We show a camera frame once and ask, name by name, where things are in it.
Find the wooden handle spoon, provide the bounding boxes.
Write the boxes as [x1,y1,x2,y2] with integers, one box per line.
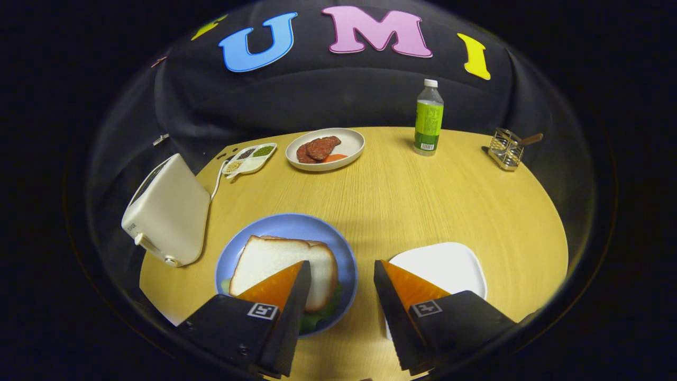
[510,133,544,149]

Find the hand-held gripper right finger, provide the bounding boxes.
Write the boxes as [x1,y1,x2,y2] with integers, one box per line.
[373,259,516,377]

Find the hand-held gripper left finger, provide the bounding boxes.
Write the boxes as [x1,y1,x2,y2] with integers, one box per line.
[177,259,312,379]

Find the green lettuce leaf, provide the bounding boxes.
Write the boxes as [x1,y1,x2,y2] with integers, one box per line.
[221,278,343,335]

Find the green label plastic bottle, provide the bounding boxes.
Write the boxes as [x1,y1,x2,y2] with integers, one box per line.
[413,79,445,157]

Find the black backdrop cloth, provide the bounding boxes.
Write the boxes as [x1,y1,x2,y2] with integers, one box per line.
[87,0,596,223]

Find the white toaster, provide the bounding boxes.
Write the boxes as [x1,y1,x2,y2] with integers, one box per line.
[121,153,211,268]

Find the metal wire holder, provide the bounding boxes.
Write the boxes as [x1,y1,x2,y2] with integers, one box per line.
[487,128,524,171]

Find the white square plate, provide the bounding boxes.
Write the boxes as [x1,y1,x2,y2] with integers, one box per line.
[385,242,488,342]

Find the blue round plate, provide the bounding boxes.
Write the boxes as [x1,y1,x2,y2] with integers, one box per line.
[215,213,359,338]

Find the beige round plate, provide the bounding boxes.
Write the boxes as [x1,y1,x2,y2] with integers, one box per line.
[285,128,365,172]

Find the toasted bread slice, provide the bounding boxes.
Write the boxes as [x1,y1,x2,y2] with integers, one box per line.
[228,235,339,313]

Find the white divided seed tray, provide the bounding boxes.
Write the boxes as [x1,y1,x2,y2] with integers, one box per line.
[222,142,278,179]

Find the white toaster cable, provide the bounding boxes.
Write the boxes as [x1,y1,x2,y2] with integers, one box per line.
[210,159,229,202]

